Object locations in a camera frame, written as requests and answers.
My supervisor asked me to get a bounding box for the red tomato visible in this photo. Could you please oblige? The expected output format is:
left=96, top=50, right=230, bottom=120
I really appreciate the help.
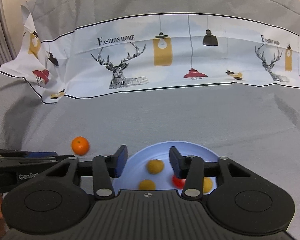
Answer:
left=172, top=175, right=186, bottom=190

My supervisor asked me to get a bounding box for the small yellow fruit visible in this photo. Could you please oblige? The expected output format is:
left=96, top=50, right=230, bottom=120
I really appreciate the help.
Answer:
left=203, top=177, right=213, bottom=194
left=138, top=179, right=156, bottom=191
left=146, top=159, right=165, bottom=174

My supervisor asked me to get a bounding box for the orange tangerine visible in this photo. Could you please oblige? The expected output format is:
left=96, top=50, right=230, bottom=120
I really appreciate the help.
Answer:
left=71, top=137, right=90, bottom=156

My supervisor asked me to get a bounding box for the blue round plate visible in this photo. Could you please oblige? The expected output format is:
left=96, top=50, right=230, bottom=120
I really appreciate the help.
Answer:
left=113, top=141, right=219, bottom=193

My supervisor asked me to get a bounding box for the white printed deer cloth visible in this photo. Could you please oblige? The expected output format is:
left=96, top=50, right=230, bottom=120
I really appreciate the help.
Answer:
left=0, top=13, right=300, bottom=103

